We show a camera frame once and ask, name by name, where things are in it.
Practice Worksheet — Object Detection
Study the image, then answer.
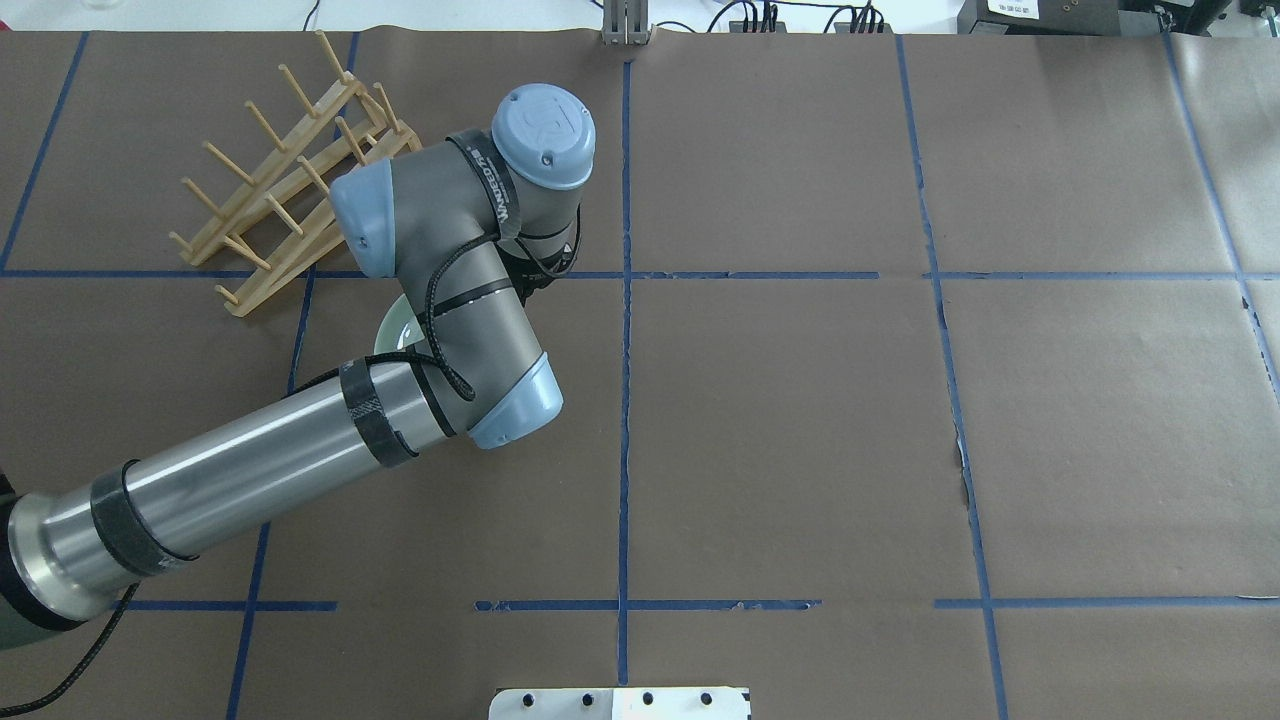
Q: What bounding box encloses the black usb hub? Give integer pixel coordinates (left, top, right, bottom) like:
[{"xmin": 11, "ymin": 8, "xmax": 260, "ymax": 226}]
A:
[
  {"xmin": 714, "ymin": 1, "xmax": 786, "ymax": 35},
  {"xmin": 823, "ymin": 1, "xmax": 893, "ymax": 35}
]

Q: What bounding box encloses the light green ceramic plate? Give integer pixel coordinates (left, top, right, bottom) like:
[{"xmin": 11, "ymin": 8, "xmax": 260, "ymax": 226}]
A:
[{"xmin": 372, "ymin": 295, "xmax": 425, "ymax": 354}]

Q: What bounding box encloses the black USB hub right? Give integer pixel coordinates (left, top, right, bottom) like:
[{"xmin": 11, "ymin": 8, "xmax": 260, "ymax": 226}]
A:
[{"xmin": 823, "ymin": 1, "xmax": 893, "ymax": 35}]

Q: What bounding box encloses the aluminium frame post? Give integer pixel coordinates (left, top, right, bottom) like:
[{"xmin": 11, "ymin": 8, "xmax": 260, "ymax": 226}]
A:
[{"xmin": 595, "ymin": 0, "xmax": 652, "ymax": 47}]

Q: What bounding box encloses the black USB hub left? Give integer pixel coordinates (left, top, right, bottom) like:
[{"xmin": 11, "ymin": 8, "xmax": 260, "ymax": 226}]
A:
[{"xmin": 714, "ymin": 1, "xmax": 786, "ymax": 35}]

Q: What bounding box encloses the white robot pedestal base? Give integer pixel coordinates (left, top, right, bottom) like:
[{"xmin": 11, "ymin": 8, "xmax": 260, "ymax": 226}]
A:
[{"xmin": 488, "ymin": 685, "xmax": 753, "ymax": 719}]

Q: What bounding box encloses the wooden dish rack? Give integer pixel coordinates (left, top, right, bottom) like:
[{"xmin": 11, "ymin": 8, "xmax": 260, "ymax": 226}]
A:
[{"xmin": 168, "ymin": 29, "xmax": 422, "ymax": 318}]

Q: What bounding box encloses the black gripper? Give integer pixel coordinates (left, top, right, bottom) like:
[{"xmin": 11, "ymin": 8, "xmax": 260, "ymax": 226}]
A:
[{"xmin": 497, "ymin": 205, "xmax": 582, "ymax": 306}]

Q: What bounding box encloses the black computer box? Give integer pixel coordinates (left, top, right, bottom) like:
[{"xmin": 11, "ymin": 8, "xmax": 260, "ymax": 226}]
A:
[{"xmin": 956, "ymin": 1, "xmax": 1167, "ymax": 37}]

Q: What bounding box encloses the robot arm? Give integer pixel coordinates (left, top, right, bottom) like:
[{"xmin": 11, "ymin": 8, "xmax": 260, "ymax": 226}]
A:
[{"xmin": 1, "ymin": 83, "xmax": 596, "ymax": 650}]

